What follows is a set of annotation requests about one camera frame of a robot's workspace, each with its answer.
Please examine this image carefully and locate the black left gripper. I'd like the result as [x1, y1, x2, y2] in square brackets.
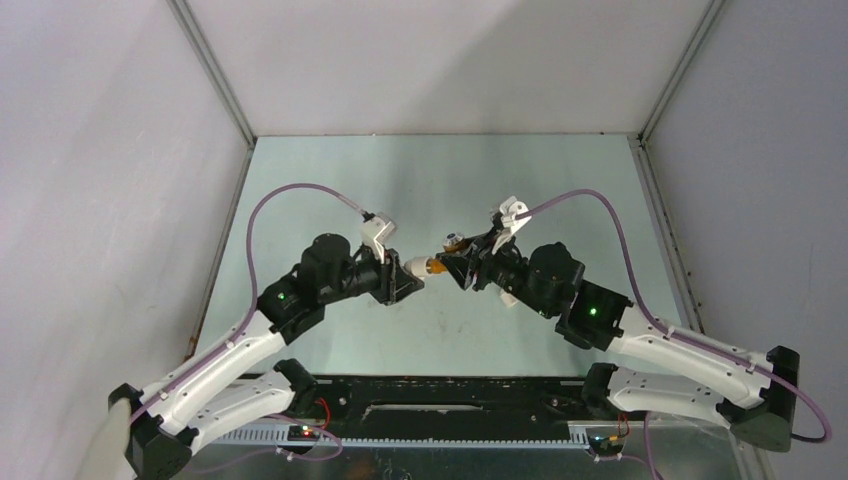
[321, 238, 424, 306]

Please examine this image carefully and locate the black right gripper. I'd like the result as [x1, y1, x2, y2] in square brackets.
[435, 227, 554, 319]

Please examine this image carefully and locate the orange water faucet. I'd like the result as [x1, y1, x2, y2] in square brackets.
[425, 232, 467, 275]

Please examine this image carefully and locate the white pipe elbow fitting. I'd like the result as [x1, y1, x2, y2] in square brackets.
[498, 290, 519, 308]

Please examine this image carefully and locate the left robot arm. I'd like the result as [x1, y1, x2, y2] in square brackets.
[109, 234, 431, 479]

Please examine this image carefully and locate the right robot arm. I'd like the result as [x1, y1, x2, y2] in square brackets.
[436, 234, 800, 453]

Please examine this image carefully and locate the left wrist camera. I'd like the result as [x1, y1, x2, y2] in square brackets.
[360, 212, 397, 264]

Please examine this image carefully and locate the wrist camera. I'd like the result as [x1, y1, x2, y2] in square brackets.
[492, 196, 532, 253]
[360, 212, 397, 264]

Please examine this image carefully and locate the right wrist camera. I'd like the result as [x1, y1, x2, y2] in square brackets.
[492, 196, 532, 253]

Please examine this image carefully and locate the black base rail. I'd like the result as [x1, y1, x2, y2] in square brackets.
[274, 374, 664, 442]

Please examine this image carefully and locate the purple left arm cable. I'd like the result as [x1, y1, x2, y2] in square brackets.
[129, 183, 369, 475]

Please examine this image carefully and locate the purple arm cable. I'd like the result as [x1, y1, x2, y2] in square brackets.
[129, 183, 369, 475]
[519, 189, 833, 480]

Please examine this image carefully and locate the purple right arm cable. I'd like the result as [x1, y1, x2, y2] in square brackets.
[519, 189, 833, 480]

